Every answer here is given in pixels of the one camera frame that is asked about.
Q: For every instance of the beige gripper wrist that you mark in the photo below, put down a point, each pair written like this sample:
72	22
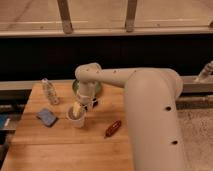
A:
84	95

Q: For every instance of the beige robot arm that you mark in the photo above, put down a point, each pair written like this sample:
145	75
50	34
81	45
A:
150	106

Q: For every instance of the green bowl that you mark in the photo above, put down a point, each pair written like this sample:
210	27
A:
75	86

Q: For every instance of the blue sponge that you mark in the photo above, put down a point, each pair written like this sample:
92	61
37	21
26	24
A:
47	117

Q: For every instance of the clear plastic water bottle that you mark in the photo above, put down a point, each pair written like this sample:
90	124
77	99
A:
50	92

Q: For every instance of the red chili pepper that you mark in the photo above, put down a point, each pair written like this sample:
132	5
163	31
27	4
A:
113	128

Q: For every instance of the left wooden post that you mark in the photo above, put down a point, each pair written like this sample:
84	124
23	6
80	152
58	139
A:
65	16

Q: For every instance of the wooden post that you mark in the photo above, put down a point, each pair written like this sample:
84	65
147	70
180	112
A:
130	15
65	16

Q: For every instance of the right wooden post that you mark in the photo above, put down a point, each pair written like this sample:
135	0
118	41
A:
130	15

